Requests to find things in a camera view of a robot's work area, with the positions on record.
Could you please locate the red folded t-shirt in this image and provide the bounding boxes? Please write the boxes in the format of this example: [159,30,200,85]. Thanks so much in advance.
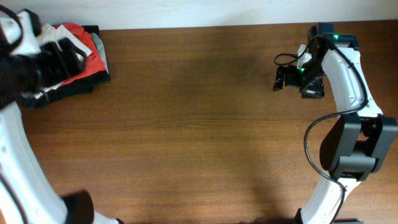
[56,22,105,86]

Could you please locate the white t-shirt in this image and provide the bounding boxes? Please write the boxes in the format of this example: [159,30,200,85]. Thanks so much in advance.
[34,24,93,99]

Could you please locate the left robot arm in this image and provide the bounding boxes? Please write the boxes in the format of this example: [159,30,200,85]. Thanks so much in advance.
[1,6,121,223]

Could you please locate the grey folded garment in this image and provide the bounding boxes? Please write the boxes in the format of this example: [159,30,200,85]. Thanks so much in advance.
[91,33,109,72]

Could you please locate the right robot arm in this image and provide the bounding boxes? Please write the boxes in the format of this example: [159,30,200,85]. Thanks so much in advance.
[273,22,397,223]

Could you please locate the black folded t-shirt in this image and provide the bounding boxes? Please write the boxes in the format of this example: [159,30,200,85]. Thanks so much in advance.
[18,24,111,109]

